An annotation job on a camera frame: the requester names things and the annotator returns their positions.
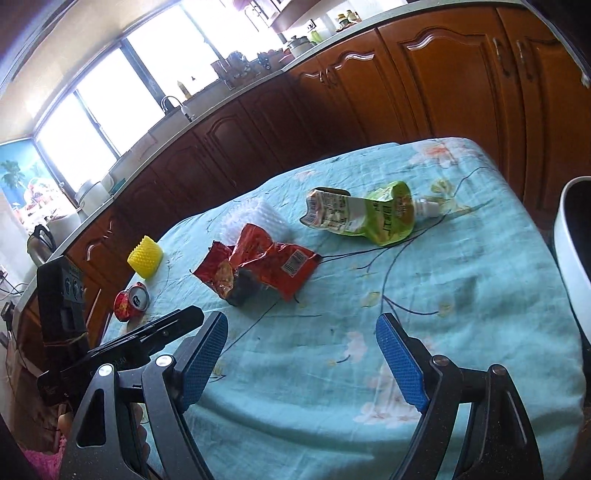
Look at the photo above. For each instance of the wooden lower kitchen cabinets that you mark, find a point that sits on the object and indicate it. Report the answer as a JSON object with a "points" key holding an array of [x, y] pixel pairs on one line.
{"points": [[415, 92]]}

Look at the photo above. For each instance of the seasoning jar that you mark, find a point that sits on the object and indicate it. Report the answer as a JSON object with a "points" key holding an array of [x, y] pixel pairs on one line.
{"points": [[353, 15], [342, 18]]}

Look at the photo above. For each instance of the person's left hand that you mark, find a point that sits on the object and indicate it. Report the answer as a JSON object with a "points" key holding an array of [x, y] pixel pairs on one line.
{"points": [[140, 429]]}

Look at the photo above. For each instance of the wooden upper kitchen cabinets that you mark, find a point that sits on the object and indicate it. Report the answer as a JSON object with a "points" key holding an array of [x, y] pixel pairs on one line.
{"points": [[258, 9]]}

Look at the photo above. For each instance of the white round waste bin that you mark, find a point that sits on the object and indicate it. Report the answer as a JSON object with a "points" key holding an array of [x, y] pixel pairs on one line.
{"points": [[575, 258]]}

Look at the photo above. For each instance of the yellow foam fruit net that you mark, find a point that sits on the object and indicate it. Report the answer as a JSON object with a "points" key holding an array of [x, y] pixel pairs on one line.
{"points": [[145, 258]]}

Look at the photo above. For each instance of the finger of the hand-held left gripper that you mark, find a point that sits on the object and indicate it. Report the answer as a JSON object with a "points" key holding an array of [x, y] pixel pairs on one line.
{"points": [[171, 323]]}

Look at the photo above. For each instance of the wooden kitchen cabinets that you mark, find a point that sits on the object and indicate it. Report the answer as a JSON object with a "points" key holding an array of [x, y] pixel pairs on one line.
{"points": [[415, 92], [258, 9]]}

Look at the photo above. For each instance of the red crumpled snack wrapper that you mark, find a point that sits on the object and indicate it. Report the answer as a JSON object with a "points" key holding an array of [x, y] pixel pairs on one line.
{"points": [[268, 258]]}

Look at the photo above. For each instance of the green spouted drink pouch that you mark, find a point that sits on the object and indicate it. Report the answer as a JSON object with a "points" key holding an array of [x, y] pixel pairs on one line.
{"points": [[383, 214]]}

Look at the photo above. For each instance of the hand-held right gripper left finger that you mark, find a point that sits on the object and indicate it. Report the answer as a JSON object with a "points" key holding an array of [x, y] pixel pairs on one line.
{"points": [[203, 360]]}

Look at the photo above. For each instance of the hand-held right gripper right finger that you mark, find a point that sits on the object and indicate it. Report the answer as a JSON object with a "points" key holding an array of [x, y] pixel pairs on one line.
{"points": [[399, 360]]}

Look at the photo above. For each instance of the wall poster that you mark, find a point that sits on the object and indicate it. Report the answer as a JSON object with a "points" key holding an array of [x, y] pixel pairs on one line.
{"points": [[21, 180]]}

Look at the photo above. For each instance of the pink fluffy cloth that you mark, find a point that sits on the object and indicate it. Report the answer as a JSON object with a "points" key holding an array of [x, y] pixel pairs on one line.
{"points": [[44, 464]]}

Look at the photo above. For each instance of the curved sink faucet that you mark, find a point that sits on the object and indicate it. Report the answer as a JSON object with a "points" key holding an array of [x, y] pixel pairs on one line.
{"points": [[178, 105]]}

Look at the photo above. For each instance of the dark utensil holder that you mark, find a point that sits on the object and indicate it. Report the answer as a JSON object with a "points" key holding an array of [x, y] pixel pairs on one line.
{"points": [[267, 60]]}

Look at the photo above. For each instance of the small white foam net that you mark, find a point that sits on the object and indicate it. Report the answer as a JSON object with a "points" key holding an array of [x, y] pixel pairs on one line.
{"points": [[261, 219]]}

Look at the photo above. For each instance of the knife rack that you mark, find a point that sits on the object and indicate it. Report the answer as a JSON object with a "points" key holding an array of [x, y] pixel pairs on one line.
{"points": [[231, 71]]}

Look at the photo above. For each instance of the crushed red drink can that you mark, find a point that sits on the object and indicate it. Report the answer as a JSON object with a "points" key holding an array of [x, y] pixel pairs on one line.
{"points": [[127, 307]]}

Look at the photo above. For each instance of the white lidded pot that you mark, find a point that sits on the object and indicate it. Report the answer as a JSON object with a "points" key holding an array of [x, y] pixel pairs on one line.
{"points": [[299, 45]]}

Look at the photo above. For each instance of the large kitchen window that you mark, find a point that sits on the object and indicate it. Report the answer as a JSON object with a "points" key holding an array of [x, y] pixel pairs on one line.
{"points": [[138, 69]]}

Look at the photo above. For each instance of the steel kettle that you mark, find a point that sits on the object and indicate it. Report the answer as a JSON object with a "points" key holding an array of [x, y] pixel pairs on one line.
{"points": [[39, 247]]}

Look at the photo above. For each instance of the yellowish bottle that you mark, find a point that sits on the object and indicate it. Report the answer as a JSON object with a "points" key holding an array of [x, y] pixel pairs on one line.
{"points": [[183, 89]]}

